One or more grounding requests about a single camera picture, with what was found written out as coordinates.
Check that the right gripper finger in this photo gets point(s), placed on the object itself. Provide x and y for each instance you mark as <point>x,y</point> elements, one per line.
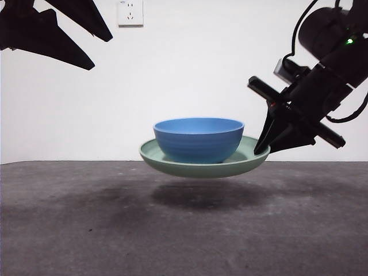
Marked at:
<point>296,138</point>
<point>268,129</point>

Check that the green round plate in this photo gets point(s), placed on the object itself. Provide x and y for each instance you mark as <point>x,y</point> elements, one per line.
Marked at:
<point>201,170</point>

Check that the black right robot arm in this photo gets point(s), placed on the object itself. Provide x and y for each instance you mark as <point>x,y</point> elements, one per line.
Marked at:
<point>319,28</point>

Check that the pale grey right wrist camera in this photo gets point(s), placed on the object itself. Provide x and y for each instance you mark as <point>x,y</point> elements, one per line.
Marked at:
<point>281,70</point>

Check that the blue ribbed bowl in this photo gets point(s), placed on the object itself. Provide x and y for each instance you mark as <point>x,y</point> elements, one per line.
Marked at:
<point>198,143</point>

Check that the white wall socket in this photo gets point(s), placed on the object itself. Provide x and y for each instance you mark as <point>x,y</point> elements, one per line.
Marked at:
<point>130,14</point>

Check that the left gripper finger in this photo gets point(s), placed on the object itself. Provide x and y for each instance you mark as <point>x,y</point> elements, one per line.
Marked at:
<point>86,17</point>
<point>43,37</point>

